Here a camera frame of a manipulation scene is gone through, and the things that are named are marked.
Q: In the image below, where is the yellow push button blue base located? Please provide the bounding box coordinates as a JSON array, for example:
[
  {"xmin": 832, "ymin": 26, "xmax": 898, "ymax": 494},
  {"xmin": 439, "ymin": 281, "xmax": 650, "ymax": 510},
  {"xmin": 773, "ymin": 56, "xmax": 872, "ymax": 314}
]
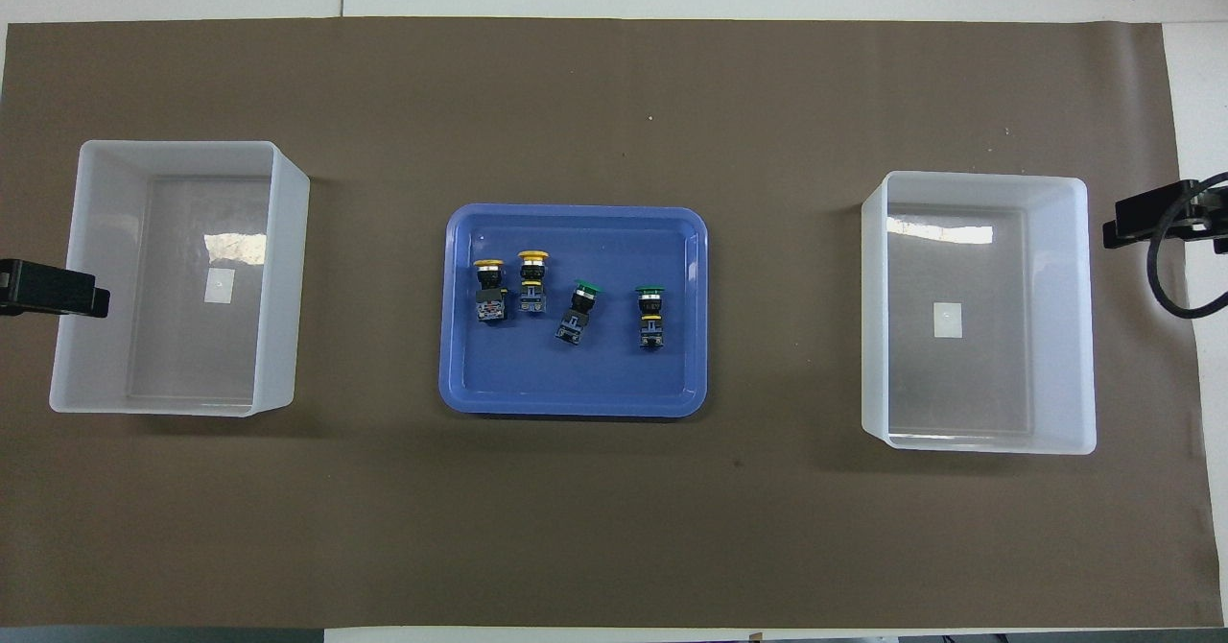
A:
[{"xmin": 517, "ymin": 250, "xmax": 550, "ymax": 316}]

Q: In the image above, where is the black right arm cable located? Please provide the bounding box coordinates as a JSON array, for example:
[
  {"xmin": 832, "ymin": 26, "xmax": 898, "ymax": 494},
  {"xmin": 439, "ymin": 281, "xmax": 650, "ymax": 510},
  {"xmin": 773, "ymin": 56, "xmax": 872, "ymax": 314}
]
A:
[{"xmin": 1145, "ymin": 171, "xmax": 1228, "ymax": 320}]

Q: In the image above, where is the green push button yellow ring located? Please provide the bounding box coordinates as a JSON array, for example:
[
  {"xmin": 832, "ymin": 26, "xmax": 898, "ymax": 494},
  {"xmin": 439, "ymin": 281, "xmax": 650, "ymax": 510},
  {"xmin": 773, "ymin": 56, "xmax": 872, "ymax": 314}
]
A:
[{"xmin": 634, "ymin": 285, "xmax": 667, "ymax": 352}]

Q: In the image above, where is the blue plastic tray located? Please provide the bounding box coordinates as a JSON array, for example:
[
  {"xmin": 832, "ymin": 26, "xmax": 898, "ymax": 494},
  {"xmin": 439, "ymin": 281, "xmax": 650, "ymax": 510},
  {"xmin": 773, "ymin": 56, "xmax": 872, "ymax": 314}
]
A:
[{"xmin": 439, "ymin": 203, "xmax": 709, "ymax": 418}]

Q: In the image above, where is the yellow push button red-white base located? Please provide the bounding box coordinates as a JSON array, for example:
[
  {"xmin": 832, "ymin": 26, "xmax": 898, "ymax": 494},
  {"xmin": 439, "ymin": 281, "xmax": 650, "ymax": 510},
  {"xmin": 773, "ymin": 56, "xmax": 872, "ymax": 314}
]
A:
[{"xmin": 474, "ymin": 258, "xmax": 509, "ymax": 327}]

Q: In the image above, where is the translucent white plastic box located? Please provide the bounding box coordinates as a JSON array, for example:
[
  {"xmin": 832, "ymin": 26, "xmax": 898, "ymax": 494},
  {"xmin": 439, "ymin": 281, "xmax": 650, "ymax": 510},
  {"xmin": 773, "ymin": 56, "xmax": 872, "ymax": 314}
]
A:
[
  {"xmin": 48, "ymin": 139, "xmax": 311, "ymax": 417},
  {"xmin": 861, "ymin": 170, "xmax": 1098, "ymax": 455}
]

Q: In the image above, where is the green push button black body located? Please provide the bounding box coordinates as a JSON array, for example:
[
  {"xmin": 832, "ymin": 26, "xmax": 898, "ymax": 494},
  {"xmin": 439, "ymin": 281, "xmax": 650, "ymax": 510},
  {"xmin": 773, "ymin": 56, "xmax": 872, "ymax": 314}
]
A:
[{"xmin": 554, "ymin": 279, "xmax": 605, "ymax": 347}]

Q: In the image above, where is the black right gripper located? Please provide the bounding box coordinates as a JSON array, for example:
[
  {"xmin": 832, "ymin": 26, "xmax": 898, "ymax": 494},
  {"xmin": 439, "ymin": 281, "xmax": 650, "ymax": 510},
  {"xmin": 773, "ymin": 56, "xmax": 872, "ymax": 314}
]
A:
[{"xmin": 1102, "ymin": 180, "xmax": 1228, "ymax": 255}]

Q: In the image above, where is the brown paper table mat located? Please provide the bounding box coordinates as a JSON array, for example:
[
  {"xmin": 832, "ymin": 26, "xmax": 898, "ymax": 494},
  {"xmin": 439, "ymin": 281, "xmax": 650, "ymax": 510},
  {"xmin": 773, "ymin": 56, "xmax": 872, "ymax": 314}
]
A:
[{"xmin": 0, "ymin": 17, "xmax": 1225, "ymax": 630}]

